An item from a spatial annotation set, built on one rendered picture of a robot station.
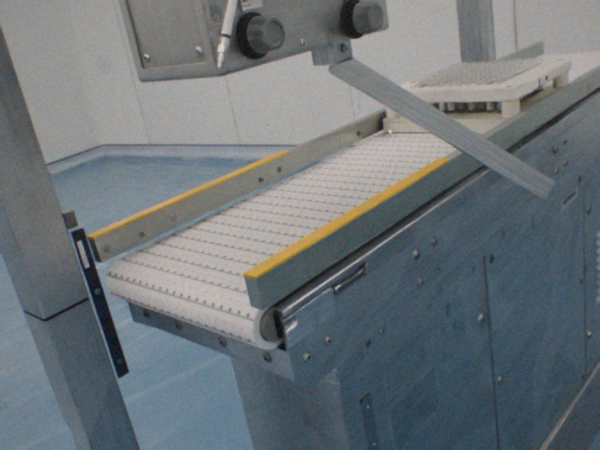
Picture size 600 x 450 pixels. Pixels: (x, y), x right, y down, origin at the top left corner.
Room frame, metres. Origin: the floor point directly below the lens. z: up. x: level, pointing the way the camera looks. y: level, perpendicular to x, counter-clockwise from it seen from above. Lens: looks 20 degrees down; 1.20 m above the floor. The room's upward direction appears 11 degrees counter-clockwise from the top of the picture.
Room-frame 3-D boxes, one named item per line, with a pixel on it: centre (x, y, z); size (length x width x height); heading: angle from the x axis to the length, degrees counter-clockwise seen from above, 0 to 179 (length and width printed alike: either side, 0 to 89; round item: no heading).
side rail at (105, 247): (1.15, -0.23, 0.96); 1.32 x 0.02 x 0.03; 135
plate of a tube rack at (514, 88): (1.08, -0.35, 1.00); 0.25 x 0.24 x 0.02; 45
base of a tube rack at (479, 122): (1.08, -0.35, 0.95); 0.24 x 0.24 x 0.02; 45
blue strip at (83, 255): (0.68, 0.25, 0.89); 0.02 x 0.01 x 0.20; 135
